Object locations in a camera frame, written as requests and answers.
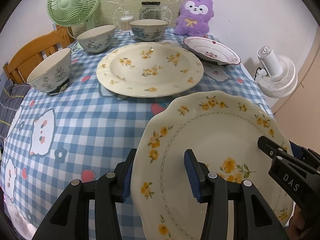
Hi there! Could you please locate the scalloped yellow flower plate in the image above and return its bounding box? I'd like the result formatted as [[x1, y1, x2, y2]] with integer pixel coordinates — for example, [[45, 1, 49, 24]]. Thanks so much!
[[130, 91, 293, 239]]

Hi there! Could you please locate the blue floral bowl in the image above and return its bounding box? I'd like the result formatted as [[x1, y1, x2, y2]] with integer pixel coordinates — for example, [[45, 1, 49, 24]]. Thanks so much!
[[27, 48, 71, 95], [76, 25, 116, 53], [130, 19, 169, 42]]

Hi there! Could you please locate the white red-pattern plate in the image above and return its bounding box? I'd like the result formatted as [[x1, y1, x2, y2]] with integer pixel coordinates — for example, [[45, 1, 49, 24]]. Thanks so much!
[[183, 37, 241, 66]]

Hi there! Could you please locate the large cream floral plate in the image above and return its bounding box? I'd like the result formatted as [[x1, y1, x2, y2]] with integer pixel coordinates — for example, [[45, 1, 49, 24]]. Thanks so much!
[[96, 42, 204, 98]]

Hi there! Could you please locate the white clip fan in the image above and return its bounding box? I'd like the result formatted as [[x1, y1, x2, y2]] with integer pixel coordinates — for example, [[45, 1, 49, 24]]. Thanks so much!
[[255, 46, 298, 99]]

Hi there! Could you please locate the dark plaid pillow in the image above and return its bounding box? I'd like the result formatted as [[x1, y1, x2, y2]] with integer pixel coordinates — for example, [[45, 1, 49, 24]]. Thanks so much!
[[1, 79, 30, 140]]

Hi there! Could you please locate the purple plush bunny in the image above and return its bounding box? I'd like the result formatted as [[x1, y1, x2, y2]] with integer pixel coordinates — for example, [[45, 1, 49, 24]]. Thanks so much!
[[174, 0, 214, 37]]

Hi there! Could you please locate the toothpick container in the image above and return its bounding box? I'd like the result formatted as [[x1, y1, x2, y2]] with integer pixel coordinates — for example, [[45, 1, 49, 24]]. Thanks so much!
[[120, 15, 134, 33]]

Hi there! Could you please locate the green desk fan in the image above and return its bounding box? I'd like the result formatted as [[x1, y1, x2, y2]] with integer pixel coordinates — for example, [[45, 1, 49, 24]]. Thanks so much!
[[46, 0, 102, 49]]

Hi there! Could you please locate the glass jar black lid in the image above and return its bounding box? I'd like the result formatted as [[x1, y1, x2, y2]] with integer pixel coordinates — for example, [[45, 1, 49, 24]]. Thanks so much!
[[139, 2, 162, 20]]

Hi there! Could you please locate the white fan cable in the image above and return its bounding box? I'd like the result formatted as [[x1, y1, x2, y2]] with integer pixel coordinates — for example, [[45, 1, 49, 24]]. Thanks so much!
[[66, 26, 83, 54]]

